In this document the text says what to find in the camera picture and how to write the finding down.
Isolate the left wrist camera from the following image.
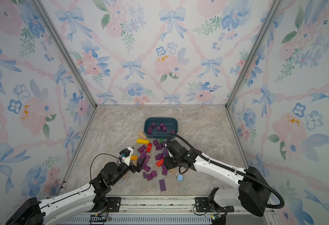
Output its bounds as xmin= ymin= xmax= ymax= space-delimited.
xmin=119 ymin=147 xmax=134 ymax=166

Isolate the red rectangular brick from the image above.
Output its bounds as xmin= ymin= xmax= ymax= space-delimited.
xmin=156 ymin=159 xmax=164 ymax=167

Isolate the natural wood brick near bin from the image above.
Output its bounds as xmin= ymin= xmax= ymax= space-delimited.
xmin=138 ymin=132 xmax=147 ymax=139

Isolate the purple long brick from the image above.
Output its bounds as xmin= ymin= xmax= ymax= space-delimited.
xmin=142 ymin=164 xmax=151 ymax=173
xmin=159 ymin=179 xmax=166 ymax=192

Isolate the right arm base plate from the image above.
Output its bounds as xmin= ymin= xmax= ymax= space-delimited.
xmin=193 ymin=197 xmax=234 ymax=214

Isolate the light blue cube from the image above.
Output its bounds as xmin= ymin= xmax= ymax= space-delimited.
xmin=177 ymin=174 xmax=183 ymax=181

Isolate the purple brick far left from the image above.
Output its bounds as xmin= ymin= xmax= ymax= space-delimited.
xmin=147 ymin=127 xmax=153 ymax=135

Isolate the red arch brick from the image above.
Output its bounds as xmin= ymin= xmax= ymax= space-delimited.
xmin=146 ymin=143 xmax=152 ymax=153

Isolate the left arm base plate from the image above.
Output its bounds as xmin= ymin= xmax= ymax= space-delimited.
xmin=87 ymin=197 xmax=122 ymax=213

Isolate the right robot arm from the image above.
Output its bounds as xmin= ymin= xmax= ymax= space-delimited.
xmin=163 ymin=140 xmax=271 ymax=217

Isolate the yellow long brick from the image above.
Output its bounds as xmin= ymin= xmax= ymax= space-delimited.
xmin=136 ymin=138 xmax=150 ymax=145

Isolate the teal plastic storage bin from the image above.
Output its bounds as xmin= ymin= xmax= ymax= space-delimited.
xmin=143 ymin=117 xmax=179 ymax=139

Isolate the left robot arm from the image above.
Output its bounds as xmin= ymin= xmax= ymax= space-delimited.
xmin=6 ymin=158 xmax=145 ymax=225

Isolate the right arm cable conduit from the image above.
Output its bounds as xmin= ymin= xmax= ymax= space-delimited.
xmin=165 ymin=133 xmax=285 ymax=209

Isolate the aluminium front rail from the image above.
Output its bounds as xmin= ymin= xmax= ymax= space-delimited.
xmin=42 ymin=196 xmax=278 ymax=225

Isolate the purple long brick front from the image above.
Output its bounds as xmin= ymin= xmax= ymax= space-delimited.
xmin=159 ymin=179 xmax=166 ymax=192

